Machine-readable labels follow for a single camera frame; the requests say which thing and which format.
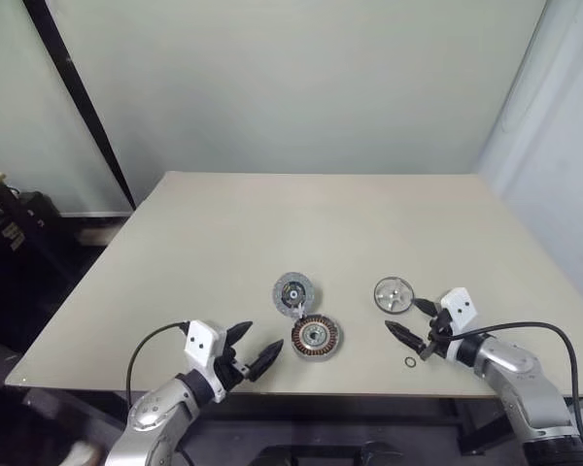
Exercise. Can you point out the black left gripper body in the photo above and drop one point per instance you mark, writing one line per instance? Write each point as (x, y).
(229, 371)

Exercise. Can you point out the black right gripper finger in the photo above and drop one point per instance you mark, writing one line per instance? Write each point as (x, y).
(425, 306)
(405, 336)

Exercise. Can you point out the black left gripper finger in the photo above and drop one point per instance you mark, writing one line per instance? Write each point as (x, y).
(238, 332)
(267, 359)

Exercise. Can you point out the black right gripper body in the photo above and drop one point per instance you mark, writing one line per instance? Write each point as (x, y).
(438, 340)

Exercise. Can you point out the silver round motor cover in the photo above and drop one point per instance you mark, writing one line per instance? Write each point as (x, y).
(393, 293)

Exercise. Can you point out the motor stator with copper windings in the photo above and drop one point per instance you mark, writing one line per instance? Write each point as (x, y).
(302, 341)

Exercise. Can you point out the grey motor rotor disc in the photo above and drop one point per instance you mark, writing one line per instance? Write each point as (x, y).
(284, 287)

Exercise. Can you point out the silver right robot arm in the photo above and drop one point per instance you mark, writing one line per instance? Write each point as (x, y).
(515, 369)

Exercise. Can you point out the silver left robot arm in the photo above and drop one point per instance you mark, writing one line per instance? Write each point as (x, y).
(150, 412)

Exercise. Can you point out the dark rounded shape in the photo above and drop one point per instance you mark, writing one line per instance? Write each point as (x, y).
(274, 456)
(381, 454)

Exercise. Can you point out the black bag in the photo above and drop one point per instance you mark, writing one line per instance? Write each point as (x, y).
(39, 213)

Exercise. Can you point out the black case with white label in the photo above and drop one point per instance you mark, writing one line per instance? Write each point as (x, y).
(10, 238)

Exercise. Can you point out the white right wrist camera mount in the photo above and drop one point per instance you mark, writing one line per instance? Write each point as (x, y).
(459, 306)

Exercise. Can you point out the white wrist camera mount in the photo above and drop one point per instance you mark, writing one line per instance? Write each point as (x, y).
(199, 340)
(459, 306)

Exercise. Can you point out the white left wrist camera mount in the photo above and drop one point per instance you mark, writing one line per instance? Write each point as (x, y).
(199, 340)

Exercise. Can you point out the black metal table frame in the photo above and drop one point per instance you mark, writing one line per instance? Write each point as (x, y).
(345, 412)

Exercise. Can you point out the black diagonal wall strip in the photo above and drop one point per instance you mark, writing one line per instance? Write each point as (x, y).
(80, 97)

